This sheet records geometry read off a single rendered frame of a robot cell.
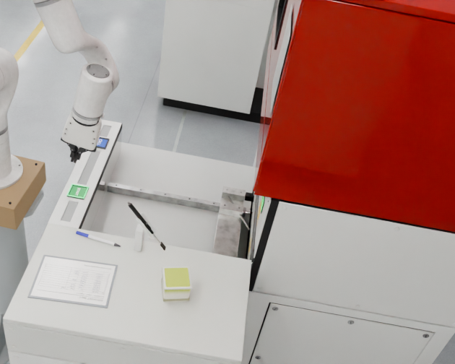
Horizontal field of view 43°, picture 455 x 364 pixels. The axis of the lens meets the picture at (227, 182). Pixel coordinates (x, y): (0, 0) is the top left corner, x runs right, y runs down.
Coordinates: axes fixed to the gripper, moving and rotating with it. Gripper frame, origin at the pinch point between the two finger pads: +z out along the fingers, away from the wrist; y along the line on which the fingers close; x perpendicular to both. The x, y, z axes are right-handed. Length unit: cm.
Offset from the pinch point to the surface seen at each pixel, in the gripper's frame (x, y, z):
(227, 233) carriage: -2, -54, 12
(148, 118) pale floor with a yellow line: -175, -17, 110
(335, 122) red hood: 15, -59, -52
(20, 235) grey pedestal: -5, 12, 51
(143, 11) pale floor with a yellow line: -323, 17, 118
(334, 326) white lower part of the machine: 16, -96, 20
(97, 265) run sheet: 28.0, -17.0, 11.4
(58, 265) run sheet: 30.4, -6.9, 13.5
